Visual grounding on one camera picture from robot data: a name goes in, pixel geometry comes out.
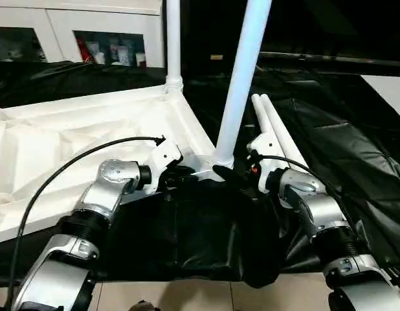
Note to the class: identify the long dark metal rod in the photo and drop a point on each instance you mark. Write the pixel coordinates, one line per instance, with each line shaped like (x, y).
(332, 59)

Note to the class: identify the red bottle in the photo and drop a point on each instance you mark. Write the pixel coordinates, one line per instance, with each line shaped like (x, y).
(82, 50)

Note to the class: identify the white cabinet with glass doors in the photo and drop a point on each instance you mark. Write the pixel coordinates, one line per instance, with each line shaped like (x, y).
(57, 19)

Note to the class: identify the grey robot body part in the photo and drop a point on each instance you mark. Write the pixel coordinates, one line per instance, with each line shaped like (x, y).
(142, 306)

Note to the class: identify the white flat board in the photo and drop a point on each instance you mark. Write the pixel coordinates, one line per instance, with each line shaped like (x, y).
(387, 94)

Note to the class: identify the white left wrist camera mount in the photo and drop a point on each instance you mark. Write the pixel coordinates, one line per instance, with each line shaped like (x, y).
(164, 158)

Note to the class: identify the small tan tape piece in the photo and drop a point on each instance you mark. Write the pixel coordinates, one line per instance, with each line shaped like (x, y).
(216, 57)

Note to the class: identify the white plastic table top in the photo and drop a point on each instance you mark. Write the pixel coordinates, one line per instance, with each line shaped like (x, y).
(57, 145)

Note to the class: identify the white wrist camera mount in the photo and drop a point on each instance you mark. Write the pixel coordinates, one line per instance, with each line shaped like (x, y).
(268, 152)
(164, 158)

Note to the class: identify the black plastic mat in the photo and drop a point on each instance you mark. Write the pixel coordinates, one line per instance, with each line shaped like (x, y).
(219, 226)

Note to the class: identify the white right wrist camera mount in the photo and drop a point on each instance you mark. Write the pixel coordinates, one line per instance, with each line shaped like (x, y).
(268, 152)

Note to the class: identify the small white cup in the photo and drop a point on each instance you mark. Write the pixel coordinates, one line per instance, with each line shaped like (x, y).
(140, 58)

